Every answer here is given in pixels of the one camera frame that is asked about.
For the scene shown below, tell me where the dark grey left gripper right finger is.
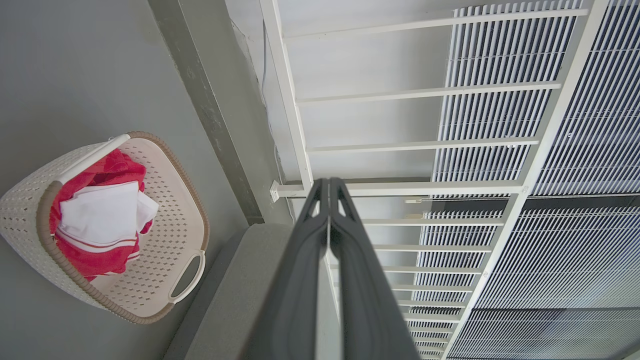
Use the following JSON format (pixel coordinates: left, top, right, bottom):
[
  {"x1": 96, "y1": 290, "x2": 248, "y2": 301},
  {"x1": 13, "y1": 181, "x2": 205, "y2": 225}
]
[{"x1": 329, "y1": 177, "x2": 421, "y2": 360}]

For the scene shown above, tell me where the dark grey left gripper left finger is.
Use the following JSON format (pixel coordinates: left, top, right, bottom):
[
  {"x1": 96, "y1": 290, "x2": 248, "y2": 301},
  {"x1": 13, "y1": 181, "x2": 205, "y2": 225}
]
[{"x1": 245, "y1": 178, "x2": 330, "y2": 360}]

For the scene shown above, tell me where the cream perforated laundry basket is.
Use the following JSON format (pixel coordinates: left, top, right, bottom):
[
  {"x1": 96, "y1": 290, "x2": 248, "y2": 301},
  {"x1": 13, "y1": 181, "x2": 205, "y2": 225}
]
[{"x1": 0, "y1": 131, "x2": 211, "y2": 325}]

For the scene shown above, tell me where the grey fabric sofa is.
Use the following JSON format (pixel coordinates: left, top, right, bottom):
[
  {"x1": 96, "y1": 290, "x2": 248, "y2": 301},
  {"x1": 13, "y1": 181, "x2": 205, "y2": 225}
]
[{"x1": 162, "y1": 222, "x2": 346, "y2": 360}]

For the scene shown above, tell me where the white metal railing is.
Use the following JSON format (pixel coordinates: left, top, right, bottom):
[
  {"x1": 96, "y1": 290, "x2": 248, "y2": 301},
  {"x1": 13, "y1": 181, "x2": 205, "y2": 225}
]
[{"x1": 259, "y1": 0, "x2": 612, "y2": 360}]

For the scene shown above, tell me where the grey raised concrete step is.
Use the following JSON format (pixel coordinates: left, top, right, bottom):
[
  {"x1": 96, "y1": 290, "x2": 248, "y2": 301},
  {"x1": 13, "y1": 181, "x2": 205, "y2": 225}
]
[{"x1": 147, "y1": 0, "x2": 296, "y2": 226}]

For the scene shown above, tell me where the red garment with white trim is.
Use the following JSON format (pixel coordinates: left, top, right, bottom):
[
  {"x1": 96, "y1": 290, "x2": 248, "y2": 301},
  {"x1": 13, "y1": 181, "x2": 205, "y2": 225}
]
[{"x1": 49, "y1": 149, "x2": 154, "y2": 282}]

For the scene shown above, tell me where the white slatted window blind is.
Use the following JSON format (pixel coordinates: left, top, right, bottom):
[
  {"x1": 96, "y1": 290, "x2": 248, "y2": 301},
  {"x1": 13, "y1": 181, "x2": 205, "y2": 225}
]
[{"x1": 406, "y1": 0, "x2": 640, "y2": 360}]

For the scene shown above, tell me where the thin light wall cable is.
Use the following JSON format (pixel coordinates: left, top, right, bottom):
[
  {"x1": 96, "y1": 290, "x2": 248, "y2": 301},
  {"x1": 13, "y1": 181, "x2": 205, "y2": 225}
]
[{"x1": 260, "y1": 20, "x2": 296, "y2": 221}]

